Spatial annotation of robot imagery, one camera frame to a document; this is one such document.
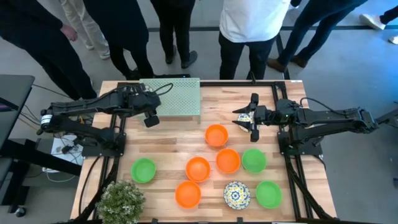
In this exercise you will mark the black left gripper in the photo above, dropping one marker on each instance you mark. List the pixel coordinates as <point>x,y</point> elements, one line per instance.
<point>140,101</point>

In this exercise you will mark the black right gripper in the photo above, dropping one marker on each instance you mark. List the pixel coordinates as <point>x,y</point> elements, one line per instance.
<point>264,115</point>

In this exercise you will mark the yellow patterned ceramic bowl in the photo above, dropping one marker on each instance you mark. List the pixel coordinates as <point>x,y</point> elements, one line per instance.
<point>237,195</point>
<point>244,117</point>

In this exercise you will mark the orange plastic bowl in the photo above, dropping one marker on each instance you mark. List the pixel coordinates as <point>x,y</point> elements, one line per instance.
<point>197,169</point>
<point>216,135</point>
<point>187,194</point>
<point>228,160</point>

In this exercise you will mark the green plastic bowl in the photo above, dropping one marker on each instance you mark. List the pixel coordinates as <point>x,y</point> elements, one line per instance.
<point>254,160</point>
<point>268,194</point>
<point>143,170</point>

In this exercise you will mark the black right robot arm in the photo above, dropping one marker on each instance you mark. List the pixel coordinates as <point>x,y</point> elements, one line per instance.
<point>326,116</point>

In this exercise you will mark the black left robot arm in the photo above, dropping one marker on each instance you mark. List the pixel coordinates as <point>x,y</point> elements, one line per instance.
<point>93,104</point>

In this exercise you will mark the small grey table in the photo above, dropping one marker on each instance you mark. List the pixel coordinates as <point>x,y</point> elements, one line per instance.
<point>183,98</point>

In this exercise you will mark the person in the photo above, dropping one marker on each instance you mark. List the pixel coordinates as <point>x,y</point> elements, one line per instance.
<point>371,21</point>
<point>93,31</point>
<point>174,25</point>
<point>311,28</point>
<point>31,37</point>
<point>248,18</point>
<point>124,31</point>

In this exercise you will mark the white power strip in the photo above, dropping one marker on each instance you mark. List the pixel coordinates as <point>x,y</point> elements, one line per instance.
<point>60,146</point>

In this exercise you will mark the person's hand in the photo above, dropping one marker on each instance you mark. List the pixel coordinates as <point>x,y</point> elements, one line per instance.
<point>69,32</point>

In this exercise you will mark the small white-flowered plant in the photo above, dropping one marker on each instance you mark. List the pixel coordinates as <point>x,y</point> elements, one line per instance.
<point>121,202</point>

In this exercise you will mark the black desk top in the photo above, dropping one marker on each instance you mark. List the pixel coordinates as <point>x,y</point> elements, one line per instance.
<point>15,102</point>

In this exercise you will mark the black caster wheel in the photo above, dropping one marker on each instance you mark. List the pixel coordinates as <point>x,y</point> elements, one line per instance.
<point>19,211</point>

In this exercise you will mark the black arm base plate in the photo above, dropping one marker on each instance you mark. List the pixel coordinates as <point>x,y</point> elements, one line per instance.
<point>306,150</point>
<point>93,151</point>

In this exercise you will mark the black desk leg frame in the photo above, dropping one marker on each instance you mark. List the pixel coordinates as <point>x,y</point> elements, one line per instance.
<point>37,158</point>

